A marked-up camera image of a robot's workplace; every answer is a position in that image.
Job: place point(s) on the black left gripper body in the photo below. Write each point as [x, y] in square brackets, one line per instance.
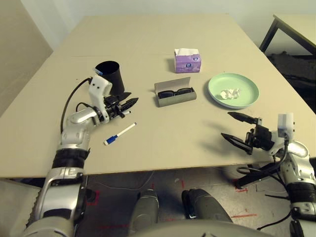
[112, 106]

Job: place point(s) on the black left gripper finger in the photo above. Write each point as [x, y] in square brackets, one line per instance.
[130, 102]
[124, 95]

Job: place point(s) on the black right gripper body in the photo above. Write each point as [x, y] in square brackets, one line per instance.
[261, 138]

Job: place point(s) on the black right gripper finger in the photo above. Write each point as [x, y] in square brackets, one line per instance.
[237, 143]
[243, 117]

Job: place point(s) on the white marker with black cap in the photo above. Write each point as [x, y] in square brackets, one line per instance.
[127, 112]

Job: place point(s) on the white tissue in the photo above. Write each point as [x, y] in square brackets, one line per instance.
[229, 93]

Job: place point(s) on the white marker with blue cap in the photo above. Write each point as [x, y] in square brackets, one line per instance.
[123, 132]

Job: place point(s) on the black sunglasses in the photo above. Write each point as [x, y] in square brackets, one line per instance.
[164, 94]

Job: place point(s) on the light green plate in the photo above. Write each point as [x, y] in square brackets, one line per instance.
[232, 81]

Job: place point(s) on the grey glasses case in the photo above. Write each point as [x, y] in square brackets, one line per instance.
[177, 101]

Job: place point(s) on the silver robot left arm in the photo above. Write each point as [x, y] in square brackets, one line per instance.
[76, 118]

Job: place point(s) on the black plastic cup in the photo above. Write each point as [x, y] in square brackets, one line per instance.
[114, 79]

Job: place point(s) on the blue white pen in cup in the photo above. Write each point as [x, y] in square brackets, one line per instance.
[98, 72]

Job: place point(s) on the black table foot bar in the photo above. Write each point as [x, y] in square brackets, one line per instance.
[249, 179]
[90, 195]

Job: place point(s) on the red floor tape mark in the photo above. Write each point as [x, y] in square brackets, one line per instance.
[98, 196]
[240, 190]

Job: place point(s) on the purple tissue pack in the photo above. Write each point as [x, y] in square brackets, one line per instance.
[186, 66]

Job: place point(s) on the grey robot right leg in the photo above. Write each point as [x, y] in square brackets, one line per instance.
[205, 206]

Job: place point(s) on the grey robot leg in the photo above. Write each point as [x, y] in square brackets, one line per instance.
[205, 206]
[145, 207]

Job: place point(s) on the red floor tape strip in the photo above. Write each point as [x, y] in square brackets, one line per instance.
[244, 216]

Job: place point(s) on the grey robot torso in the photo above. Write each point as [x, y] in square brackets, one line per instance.
[185, 230]

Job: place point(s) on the grey robot left leg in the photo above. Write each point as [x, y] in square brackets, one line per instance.
[145, 207]

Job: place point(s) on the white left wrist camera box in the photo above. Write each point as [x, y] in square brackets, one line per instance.
[98, 86]

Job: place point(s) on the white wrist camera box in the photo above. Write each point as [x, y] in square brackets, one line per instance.
[285, 122]
[98, 86]

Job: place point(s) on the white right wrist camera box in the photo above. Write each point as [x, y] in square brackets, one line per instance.
[285, 122]

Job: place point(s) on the side table with black frame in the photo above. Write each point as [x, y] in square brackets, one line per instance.
[301, 29]

